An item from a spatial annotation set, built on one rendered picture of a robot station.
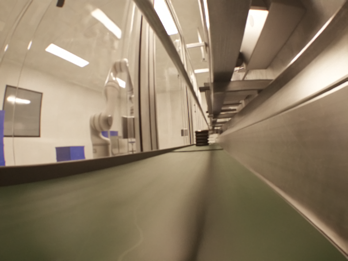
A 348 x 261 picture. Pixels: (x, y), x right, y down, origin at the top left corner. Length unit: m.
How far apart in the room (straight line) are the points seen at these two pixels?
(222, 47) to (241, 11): 0.07
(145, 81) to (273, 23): 0.40
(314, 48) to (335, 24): 0.04
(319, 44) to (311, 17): 0.27
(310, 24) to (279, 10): 0.09
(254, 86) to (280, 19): 0.22
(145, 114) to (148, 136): 0.06
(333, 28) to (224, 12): 0.11
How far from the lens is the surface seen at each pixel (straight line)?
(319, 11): 0.42
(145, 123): 0.37
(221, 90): 0.32
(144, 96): 0.39
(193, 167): 0.15
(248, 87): 0.33
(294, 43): 0.51
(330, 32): 0.17
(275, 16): 0.43
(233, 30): 0.18
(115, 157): 0.20
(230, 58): 0.24
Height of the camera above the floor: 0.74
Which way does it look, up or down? 3 degrees up
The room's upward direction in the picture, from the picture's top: 4 degrees counter-clockwise
